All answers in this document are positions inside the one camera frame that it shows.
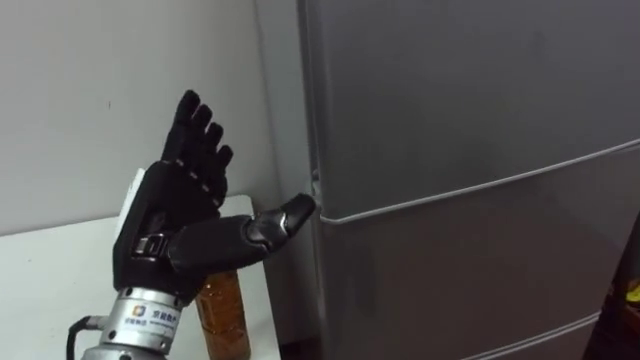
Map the grey fridge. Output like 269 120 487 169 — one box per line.
253 0 640 360

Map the white table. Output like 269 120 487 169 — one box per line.
0 194 282 360

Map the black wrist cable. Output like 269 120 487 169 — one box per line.
65 314 109 360

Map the amber drink bottle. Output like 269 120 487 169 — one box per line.
193 270 252 360

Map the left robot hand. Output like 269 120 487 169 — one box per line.
111 89 318 305

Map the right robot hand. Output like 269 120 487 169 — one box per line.
582 212 640 360

